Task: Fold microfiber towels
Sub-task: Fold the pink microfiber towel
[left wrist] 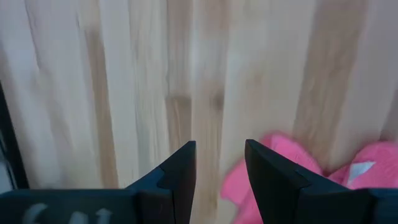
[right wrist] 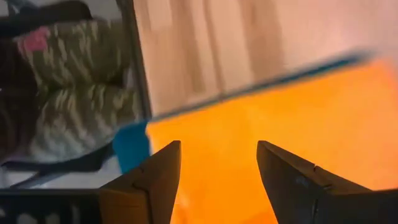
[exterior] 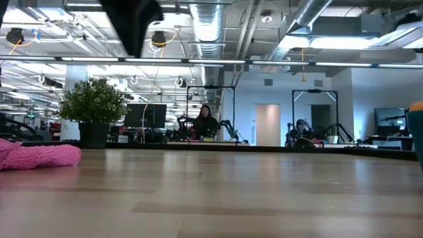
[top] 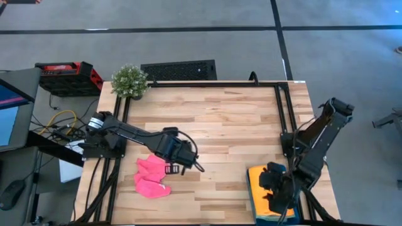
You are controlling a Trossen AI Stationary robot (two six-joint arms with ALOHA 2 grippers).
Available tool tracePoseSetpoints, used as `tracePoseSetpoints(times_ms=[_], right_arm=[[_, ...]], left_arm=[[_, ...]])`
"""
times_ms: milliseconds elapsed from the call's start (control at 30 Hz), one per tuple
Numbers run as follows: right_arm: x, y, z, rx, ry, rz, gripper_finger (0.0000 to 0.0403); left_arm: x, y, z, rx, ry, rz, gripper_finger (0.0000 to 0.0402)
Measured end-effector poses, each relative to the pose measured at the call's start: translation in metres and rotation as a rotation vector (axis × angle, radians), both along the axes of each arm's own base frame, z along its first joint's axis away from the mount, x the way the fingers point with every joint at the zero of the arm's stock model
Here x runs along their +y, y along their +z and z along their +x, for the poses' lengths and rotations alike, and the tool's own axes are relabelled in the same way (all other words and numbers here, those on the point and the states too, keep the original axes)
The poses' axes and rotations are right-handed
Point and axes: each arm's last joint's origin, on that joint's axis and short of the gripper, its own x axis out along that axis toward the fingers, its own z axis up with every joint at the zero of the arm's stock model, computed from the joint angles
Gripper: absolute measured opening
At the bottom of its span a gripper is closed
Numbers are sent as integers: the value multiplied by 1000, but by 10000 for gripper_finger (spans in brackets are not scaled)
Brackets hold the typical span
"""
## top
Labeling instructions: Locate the black metal stand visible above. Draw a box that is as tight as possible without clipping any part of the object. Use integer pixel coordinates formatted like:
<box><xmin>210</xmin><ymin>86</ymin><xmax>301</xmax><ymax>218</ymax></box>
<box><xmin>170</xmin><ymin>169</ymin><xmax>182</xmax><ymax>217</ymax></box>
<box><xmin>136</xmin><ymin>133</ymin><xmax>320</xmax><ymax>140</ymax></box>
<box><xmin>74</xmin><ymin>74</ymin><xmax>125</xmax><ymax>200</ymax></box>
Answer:
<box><xmin>372</xmin><ymin>108</ymin><xmax>402</xmax><ymax>139</ymax></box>

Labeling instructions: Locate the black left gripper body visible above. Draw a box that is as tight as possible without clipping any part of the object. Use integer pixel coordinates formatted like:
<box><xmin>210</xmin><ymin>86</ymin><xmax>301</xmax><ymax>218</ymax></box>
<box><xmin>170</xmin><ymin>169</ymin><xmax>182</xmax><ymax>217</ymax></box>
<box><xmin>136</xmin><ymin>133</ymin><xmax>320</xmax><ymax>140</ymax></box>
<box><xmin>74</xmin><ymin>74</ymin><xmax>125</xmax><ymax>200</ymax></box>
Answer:
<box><xmin>155</xmin><ymin>126</ymin><xmax>199</xmax><ymax>176</ymax></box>

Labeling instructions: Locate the black desk crossbar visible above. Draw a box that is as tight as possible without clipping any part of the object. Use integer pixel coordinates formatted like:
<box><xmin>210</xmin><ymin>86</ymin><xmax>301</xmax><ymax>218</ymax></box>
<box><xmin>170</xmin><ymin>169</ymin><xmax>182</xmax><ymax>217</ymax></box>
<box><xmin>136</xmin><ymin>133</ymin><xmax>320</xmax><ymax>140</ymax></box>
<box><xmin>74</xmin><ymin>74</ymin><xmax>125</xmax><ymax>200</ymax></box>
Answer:
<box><xmin>26</xmin><ymin>130</ymin><xmax>85</xmax><ymax>167</ymax></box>

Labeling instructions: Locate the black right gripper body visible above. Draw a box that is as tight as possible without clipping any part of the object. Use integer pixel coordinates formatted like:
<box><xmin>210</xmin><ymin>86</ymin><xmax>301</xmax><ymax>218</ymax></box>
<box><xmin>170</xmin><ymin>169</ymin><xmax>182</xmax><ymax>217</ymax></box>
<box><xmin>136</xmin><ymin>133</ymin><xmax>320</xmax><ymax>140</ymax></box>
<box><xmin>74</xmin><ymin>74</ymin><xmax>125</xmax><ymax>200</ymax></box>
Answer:
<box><xmin>258</xmin><ymin>161</ymin><xmax>298</xmax><ymax>215</ymax></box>

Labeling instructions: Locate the black computer mouse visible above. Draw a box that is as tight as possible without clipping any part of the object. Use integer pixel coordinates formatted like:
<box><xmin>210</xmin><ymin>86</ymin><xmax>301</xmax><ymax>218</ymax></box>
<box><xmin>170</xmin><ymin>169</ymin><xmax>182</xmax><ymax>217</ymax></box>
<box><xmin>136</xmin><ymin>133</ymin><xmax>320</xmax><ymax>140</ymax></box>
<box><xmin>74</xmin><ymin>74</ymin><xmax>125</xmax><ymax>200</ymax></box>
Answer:
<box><xmin>0</xmin><ymin>180</ymin><xmax>26</xmax><ymax>211</ymax></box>

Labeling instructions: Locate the grey desk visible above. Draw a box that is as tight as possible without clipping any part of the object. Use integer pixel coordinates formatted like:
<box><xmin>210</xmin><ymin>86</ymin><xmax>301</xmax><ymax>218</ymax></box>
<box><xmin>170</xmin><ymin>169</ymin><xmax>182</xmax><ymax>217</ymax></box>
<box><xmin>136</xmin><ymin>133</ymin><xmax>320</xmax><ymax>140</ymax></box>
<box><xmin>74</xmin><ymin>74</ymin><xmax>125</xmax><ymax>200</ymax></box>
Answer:
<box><xmin>0</xmin><ymin>67</ymin><xmax>43</xmax><ymax>226</ymax></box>

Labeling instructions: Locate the white box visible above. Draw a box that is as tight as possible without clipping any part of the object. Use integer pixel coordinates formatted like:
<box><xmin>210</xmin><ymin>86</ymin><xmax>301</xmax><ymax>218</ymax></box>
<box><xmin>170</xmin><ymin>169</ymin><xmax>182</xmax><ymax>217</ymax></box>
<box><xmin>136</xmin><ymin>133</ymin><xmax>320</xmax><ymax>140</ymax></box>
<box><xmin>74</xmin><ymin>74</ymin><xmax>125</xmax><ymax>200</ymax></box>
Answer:
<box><xmin>58</xmin><ymin>139</ymin><xmax>84</xmax><ymax>183</ymax></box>

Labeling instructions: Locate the black aluminium extrusion frame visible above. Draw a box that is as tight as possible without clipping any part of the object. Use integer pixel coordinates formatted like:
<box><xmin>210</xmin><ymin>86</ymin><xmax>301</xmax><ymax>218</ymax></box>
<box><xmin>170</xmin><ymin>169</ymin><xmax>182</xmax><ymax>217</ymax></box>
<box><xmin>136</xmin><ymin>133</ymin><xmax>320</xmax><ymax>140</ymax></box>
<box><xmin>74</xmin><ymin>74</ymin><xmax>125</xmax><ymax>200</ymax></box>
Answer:
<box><xmin>73</xmin><ymin>80</ymin><xmax>343</xmax><ymax>225</ymax></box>

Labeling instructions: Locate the yellow cable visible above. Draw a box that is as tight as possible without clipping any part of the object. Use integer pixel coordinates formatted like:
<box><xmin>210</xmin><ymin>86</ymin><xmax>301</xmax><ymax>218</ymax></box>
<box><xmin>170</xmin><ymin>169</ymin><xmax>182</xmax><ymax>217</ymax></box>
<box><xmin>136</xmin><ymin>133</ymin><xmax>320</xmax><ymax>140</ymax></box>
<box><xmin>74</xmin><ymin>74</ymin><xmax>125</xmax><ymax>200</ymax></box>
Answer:
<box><xmin>37</xmin><ymin>109</ymin><xmax>78</xmax><ymax>136</ymax></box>

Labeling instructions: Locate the small potted green plant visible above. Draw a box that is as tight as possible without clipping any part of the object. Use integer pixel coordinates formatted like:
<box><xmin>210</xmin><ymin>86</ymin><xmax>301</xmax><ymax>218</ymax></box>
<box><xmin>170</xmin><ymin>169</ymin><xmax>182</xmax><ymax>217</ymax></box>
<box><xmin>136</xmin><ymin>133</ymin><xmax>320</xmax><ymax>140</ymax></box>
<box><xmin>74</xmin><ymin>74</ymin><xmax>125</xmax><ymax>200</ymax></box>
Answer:
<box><xmin>111</xmin><ymin>64</ymin><xmax>149</xmax><ymax>101</ymax></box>

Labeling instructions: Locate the orange microfiber towel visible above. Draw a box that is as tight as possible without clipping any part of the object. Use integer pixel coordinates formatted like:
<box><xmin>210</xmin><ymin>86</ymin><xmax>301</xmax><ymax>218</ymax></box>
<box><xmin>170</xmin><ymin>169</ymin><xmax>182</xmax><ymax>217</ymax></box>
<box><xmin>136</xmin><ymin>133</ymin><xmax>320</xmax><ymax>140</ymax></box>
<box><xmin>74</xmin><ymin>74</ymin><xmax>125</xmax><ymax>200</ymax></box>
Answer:
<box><xmin>247</xmin><ymin>164</ymin><xmax>296</xmax><ymax>219</ymax></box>

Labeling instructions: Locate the computer monitor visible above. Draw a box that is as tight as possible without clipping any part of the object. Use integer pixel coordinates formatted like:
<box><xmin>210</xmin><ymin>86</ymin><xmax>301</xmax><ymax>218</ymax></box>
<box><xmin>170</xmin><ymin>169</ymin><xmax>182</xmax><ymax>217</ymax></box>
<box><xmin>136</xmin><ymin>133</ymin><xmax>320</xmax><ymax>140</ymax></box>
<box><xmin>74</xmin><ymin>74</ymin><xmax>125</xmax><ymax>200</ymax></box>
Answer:
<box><xmin>0</xmin><ymin>78</ymin><xmax>35</xmax><ymax>153</ymax></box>

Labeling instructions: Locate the black sleeved gripper cable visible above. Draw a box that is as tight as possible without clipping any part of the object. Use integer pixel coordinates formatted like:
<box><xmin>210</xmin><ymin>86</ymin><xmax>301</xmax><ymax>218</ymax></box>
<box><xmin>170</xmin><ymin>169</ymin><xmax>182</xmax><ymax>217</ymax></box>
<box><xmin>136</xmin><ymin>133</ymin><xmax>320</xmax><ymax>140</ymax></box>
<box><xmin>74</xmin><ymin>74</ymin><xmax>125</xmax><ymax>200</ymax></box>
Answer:
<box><xmin>175</xmin><ymin>129</ymin><xmax>199</xmax><ymax>158</ymax></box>

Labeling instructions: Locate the teal plastic bin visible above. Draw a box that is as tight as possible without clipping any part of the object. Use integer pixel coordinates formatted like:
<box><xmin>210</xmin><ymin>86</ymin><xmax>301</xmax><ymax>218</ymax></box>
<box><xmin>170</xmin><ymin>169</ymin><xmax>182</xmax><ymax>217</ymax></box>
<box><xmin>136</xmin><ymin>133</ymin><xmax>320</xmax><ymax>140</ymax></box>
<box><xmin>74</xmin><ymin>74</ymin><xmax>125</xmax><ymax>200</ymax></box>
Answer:
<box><xmin>246</xmin><ymin>163</ymin><xmax>301</xmax><ymax>226</ymax></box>

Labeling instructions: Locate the pink microfiber towel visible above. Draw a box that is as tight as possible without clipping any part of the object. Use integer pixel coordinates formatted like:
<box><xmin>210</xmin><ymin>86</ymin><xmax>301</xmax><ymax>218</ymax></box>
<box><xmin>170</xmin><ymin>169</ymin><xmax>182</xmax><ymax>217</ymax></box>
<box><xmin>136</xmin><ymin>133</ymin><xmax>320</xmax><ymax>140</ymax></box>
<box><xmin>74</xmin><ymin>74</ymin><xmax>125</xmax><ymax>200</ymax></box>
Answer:
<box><xmin>133</xmin><ymin>154</ymin><xmax>172</xmax><ymax>200</ymax></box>

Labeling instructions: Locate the red and black crate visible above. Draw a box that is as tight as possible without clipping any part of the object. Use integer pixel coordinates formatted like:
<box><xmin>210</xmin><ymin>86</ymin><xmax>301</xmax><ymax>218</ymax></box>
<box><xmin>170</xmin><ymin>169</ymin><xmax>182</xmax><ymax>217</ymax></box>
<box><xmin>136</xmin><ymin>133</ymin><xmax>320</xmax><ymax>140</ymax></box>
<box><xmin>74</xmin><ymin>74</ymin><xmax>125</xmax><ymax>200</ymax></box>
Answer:
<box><xmin>34</xmin><ymin>61</ymin><xmax>104</xmax><ymax>97</ymax></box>

